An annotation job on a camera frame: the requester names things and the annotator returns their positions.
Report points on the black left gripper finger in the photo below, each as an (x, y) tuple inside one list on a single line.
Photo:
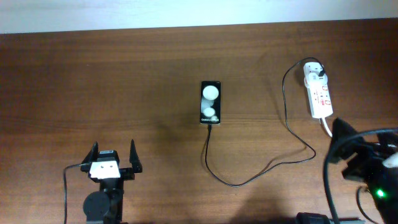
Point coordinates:
[(92, 155), (134, 158)]

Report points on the black Galaxy smartphone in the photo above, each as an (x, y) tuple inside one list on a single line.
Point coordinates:
[(210, 102)]

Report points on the white power strip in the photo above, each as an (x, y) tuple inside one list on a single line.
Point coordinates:
[(320, 102)]

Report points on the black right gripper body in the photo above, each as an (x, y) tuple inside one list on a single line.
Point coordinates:
[(367, 162)]

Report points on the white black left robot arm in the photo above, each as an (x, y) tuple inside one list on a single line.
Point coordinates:
[(105, 206)]

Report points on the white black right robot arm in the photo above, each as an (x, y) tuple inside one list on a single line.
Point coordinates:
[(383, 192)]

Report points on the white USB charger adapter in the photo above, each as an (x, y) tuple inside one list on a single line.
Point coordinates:
[(314, 75)]

